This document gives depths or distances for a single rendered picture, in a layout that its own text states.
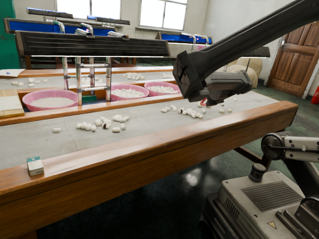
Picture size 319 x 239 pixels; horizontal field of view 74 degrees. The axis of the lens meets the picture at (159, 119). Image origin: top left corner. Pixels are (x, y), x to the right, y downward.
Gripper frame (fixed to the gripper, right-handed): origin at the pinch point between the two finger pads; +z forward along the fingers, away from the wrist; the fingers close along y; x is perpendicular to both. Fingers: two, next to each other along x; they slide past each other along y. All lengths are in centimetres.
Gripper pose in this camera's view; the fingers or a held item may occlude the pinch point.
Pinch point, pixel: (201, 103)
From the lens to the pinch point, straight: 106.9
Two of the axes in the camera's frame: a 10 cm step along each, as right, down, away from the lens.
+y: -8.0, 1.7, -5.7
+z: -5.2, 2.7, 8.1
